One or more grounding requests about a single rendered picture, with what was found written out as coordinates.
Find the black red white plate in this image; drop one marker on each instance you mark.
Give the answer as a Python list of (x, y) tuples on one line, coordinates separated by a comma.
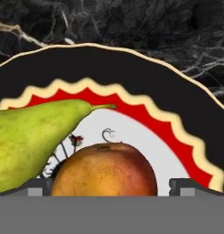
[(165, 100)]

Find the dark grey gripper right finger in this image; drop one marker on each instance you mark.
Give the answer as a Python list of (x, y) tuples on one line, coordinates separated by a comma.
[(185, 189)]

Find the green pear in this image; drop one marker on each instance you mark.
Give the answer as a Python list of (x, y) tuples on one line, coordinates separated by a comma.
[(22, 140)]

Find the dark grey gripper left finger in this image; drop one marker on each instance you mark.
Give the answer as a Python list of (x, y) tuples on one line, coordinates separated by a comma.
[(35, 190)]

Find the orange red apple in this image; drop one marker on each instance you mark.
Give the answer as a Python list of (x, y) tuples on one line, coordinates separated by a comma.
[(104, 172)]

